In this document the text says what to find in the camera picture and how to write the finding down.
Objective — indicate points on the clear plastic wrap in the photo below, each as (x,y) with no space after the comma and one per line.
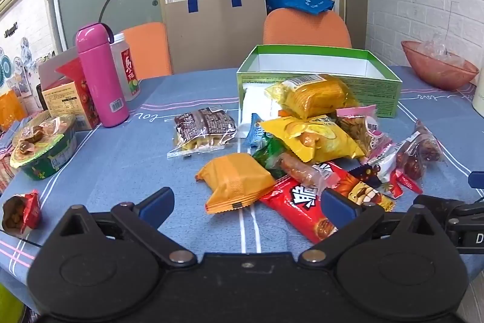
(438,48)

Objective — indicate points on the clear brown waffle packet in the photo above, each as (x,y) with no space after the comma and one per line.
(204,130)

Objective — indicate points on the white bottle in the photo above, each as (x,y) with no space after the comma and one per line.
(479,92)

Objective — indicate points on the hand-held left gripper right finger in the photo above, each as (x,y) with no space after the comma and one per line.
(337,207)

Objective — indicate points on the orange chair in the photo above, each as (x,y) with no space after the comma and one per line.
(149,50)
(306,29)

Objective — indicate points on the clear jar with red label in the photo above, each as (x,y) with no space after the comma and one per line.
(128,73)

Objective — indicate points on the brown paper bag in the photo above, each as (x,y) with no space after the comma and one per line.
(215,35)

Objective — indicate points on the small blue snack packet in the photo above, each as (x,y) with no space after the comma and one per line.
(255,130)

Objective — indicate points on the white paper sachet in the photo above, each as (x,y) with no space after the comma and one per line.
(257,99)

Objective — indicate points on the white red candy packet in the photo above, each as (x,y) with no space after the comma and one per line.
(385,164)

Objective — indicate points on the yellow chip packet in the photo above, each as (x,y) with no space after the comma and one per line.
(321,137)

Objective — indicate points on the round wall stickers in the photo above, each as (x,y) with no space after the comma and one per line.
(11,62)

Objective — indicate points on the pink thermos bottle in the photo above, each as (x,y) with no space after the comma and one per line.
(100,77)

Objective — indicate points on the orange snack packet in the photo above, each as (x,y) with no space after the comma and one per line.
(234,177)

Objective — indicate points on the yellow barcode snack packet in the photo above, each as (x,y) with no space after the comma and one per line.
(314,94)

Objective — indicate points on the clear red dates packet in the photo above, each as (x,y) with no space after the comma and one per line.
(419,152)

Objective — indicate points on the open red snack bag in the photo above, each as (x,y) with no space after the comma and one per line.
(19,215)

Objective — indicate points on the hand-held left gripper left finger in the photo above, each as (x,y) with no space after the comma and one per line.
(157,205)

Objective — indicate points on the pink-edged clear nut packet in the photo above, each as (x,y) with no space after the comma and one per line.
(359,126)

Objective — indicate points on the large red snack packet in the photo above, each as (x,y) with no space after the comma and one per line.
(295,204)

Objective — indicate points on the small red packet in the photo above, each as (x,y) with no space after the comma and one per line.
(406,181)

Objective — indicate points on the green candy packet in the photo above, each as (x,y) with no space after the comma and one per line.
(270,152)

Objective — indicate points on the green instant noodle bowl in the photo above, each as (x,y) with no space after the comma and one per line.
(41,149)

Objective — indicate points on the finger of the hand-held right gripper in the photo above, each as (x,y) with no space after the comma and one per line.
(477,180)
(442,205)

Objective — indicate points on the red carton box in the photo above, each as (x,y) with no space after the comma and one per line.
(64,99)

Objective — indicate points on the green cardboard box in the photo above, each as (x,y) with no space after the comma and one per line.
(374,96)

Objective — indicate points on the clear sausage packet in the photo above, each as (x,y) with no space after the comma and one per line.
(302,169)

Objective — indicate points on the pink plastic bowl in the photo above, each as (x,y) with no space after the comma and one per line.
(438,71)

